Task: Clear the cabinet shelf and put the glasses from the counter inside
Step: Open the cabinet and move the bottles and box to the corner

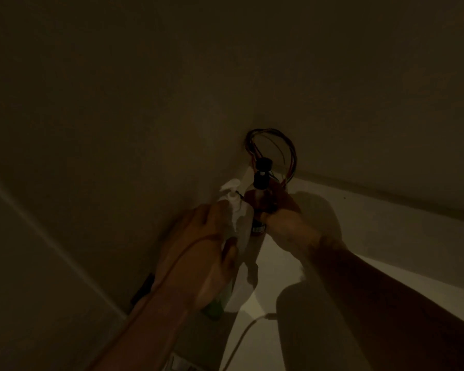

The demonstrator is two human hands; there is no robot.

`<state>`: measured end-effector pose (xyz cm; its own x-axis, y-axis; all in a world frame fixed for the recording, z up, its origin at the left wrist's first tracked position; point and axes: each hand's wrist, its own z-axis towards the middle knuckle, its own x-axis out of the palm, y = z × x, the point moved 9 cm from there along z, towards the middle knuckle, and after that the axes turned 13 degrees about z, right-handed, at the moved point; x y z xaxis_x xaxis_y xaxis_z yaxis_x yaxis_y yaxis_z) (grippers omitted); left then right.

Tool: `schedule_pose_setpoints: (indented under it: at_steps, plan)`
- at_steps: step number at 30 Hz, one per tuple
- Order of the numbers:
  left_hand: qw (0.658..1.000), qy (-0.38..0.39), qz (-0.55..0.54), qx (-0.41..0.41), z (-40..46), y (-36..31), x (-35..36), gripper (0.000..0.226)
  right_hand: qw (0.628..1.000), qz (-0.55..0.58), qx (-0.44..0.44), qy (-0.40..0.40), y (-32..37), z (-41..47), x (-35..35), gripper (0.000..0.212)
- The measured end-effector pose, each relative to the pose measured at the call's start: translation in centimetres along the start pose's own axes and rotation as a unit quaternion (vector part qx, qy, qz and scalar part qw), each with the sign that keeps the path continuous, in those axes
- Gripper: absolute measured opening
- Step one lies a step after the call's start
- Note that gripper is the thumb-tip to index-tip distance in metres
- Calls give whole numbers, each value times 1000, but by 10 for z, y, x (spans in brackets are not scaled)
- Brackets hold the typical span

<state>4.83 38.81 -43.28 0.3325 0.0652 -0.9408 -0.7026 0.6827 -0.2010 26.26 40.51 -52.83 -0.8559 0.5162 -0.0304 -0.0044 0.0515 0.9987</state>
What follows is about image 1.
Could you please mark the white pump bottle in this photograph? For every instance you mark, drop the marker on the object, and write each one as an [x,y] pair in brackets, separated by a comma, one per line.
[241,214]

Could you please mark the brown bottle with black pump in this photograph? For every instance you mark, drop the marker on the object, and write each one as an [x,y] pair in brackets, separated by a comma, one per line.
[261,197]

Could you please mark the person's right hand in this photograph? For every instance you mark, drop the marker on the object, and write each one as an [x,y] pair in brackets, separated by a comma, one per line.
[294,235]

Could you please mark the person's right forearm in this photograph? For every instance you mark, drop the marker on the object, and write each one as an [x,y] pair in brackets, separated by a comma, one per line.
[379,305]

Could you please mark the person's left thumb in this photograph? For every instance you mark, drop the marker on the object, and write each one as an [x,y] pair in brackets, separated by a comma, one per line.
[230,256]

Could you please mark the person's left hand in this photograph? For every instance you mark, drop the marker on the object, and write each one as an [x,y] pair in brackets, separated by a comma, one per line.
[189,266]

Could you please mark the person's left forearm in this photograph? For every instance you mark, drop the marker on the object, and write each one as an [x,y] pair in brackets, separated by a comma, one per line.
[147,332]

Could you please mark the person's right fingers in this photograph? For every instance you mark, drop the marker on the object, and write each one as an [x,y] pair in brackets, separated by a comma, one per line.
[276,218]

